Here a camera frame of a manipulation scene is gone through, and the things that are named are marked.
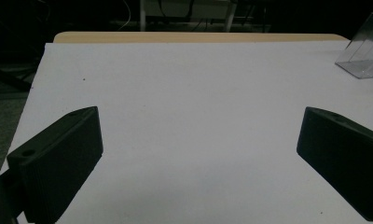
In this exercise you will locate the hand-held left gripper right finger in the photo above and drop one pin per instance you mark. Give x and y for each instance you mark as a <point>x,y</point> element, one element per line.
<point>343,155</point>

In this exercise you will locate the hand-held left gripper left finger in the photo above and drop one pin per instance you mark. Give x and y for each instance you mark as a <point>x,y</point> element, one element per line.
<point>58,158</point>

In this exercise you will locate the black metal stand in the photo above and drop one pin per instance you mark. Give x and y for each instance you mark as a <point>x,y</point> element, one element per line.
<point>9,76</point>

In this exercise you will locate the clear acrylic box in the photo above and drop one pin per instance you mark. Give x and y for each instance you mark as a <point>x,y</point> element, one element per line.
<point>363,56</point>

